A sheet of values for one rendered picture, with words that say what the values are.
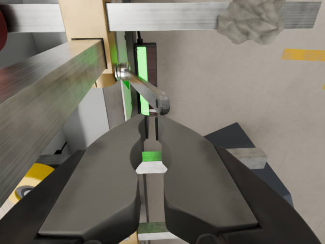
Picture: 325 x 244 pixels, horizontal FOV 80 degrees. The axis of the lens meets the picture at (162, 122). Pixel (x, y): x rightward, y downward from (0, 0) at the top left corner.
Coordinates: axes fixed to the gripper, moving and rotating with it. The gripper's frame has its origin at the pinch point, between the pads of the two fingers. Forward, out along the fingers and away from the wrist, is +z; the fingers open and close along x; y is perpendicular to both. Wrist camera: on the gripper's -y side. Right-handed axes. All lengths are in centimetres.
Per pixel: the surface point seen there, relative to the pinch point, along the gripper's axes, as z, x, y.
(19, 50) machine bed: 33.2, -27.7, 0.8
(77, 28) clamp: 14.9, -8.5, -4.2
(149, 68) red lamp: 31.9, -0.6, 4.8
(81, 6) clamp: 14.8, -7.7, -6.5
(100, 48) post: 13.4, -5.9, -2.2
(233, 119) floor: 103, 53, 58
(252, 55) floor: 102, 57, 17
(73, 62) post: 4.6, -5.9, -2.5
